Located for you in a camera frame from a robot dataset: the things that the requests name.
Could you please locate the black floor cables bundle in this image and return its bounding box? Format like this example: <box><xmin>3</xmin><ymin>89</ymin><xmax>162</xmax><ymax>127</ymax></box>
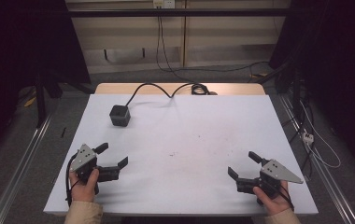
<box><xmin>281</xmin><ymin>90</ymin><xmax>316</xmax><ymax>179</ymax></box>

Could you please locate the black cube power socket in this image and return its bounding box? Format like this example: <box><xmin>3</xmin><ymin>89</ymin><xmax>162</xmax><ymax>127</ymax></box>
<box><xmin>108</xmin><ymin>105</ymin><xmax>132</xmax><ymax>128</ymax></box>

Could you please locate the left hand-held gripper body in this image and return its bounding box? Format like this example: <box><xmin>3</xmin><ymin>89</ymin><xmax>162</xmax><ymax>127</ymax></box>
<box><xmin>69</xmin><ymin>143</ymin><xmax>121</xmax><ymax>196</ymax></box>

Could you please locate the right hand-held gripper black cable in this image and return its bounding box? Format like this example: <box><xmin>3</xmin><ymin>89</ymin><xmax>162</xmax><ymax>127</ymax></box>
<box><xmin>277</xmin><ymin>185</ymin><xmax>295</xmax><ymax>212</ymax></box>

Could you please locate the aluminium floor rail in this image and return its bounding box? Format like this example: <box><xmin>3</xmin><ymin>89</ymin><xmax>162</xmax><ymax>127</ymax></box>
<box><xmin>0</xmin><ymin>113</ymin><xmax>55</xmax><ymax>224</ymax></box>
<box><xmin>278</xmin><ymin>93</ymin><xmax>355</xmax><ymax>224</ymax></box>

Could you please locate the black curtain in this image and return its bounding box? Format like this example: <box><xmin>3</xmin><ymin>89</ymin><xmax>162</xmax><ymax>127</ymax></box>
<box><xmin>0</xmin><ymin>0</ymin><xmax>92</xmax><ymax>162</ymax></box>
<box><xmin>268</xmin><ymin>0</ymin><xmax>355</xmax><ymax>179</ymax></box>

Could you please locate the black wall cable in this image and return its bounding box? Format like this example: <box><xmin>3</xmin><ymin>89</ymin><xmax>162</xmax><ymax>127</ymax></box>
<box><xmin>155</xmin><ymin>7</ymin><xmax>271</xmax><ymax>84</ymax></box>

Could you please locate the black horizontal metal bar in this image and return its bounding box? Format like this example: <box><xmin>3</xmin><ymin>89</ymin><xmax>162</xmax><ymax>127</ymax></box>
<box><xmin>67</xmin><ymin>8</ymin><xmax>291</xmax><ymax>19</ymax></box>

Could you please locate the black power socket cable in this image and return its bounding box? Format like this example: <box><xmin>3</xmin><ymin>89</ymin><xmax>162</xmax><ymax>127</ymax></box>
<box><xmin>124</xmin><ymin>81</ymin><xmax>219</xmax><ymax>108</ymax></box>

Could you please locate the hand-held gripper black cable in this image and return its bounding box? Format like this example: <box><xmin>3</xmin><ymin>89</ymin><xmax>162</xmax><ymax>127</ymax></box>
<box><xmin>65</xmin><ymin>153</ymin><xmax>79</xmax><ymax>208</ymax></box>
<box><xmin>277</xmin><ymin>185</ymin><xmax>295</xmax><ymax>212</ymax></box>

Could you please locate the person's right hand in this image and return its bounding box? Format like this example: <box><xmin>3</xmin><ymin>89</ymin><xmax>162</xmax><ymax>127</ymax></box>
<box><xmin>252</xmin><ymin>180</ymin><xmax>294</xmax><ymax>217</ymax></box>

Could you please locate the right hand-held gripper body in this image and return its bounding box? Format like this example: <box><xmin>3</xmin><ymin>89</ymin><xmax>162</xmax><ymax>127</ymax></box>
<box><xmin>235</xmin><ymin>159</ymin><xmax>305</xmax><ymax>206</ymax></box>

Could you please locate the white table cover sheet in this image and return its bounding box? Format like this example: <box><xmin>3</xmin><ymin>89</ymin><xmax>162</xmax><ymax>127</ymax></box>
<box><xmin>43</xmin><ymin>93</ymin><xmax>320</xmax><ymax>217</ymax></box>

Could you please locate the black metal stand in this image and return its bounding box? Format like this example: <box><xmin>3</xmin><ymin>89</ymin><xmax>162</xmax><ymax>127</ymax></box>
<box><xmin>35</xmin><ymin>62</ymin><xmax>48</xmax><ymax>129</ymax></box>

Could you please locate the white wall socket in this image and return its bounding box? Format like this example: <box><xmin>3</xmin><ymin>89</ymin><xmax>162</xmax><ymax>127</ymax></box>
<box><xmin>152</xmin><ymin>0</ymin><xmax>176</xmax><ymax>9</ymax></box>

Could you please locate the person's left hand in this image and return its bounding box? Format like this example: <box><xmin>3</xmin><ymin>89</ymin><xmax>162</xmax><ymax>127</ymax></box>
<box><xmin>69</xmin><ymin>168</ymin><xmax>101</xmax><ymax>203</ymax></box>

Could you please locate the white floor cable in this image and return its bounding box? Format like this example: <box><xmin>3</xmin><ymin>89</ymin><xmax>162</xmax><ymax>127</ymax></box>
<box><xmin>299</xmin><ymin>100</ymin><xmax>342</xmax><ymax>170</ymax></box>

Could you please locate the left hand-held gripper black cable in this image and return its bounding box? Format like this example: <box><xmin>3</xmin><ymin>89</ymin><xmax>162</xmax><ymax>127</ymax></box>
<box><xmin>65</xmin><ymin>153</ymin><xmax>79</xmax><ymax>208</ymax></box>

